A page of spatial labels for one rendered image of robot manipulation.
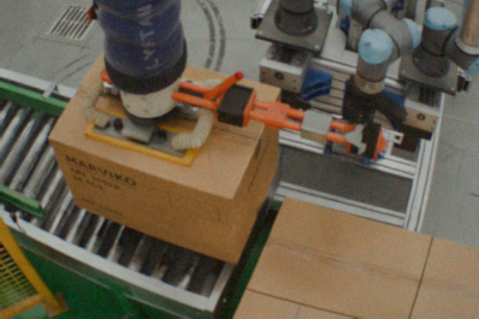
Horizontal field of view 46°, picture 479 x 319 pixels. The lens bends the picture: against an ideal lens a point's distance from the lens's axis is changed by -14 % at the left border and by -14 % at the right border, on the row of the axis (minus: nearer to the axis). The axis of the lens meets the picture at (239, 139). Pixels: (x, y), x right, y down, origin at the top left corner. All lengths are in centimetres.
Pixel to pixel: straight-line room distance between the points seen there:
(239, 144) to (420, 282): 87
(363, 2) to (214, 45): 211
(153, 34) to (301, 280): 104
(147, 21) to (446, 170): 205
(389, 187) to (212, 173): 122
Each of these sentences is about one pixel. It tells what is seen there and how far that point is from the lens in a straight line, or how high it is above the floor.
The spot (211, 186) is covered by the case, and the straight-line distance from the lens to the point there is 171.
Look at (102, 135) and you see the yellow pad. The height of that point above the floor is 109.
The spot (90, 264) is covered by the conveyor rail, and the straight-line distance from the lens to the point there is 218.
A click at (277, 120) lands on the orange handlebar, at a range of 165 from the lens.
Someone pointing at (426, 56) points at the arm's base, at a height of 111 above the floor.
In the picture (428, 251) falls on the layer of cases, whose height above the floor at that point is 54.
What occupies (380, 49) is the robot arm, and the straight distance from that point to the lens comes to 138.
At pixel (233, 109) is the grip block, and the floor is 122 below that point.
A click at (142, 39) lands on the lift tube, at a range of 150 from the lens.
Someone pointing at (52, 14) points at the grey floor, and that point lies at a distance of 403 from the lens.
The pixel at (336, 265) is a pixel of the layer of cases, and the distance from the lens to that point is 219.
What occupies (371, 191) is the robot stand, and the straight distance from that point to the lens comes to 276.
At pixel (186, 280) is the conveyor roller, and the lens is 216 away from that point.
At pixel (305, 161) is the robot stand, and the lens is 281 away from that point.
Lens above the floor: 251
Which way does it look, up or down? 53 degrees down
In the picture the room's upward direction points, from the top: 1 degrees counter-clockwise
